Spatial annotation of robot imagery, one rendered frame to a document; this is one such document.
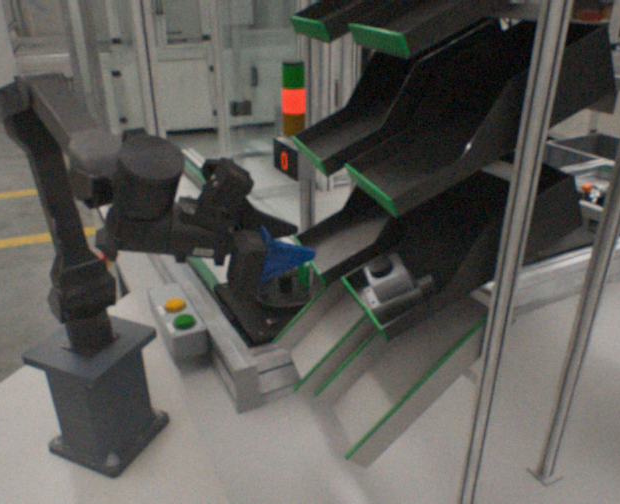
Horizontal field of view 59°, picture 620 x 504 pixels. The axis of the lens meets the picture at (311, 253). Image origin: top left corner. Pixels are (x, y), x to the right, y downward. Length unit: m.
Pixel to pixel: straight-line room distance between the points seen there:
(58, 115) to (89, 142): 0.07
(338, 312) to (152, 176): 0.51
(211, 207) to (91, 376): 0.39
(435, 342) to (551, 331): 0.60
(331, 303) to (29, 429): 0.58
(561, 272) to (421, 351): 0.70
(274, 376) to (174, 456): 0.22
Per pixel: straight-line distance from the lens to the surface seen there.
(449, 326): 0.80
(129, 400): 0.96
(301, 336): 0.96
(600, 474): 1.06
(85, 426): 0.97
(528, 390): 1.18
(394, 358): 0.83
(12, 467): 1.08
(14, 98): 0.79
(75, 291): 0.84
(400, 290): 0.66
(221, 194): 0.56
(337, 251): 0.83
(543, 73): 0.59
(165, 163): 0.51
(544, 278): 1.41
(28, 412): 1.18
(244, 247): 0.52
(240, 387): 1.02
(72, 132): 0.67
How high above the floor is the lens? 1.57
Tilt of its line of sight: 27 degrees down
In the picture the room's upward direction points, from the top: straight up
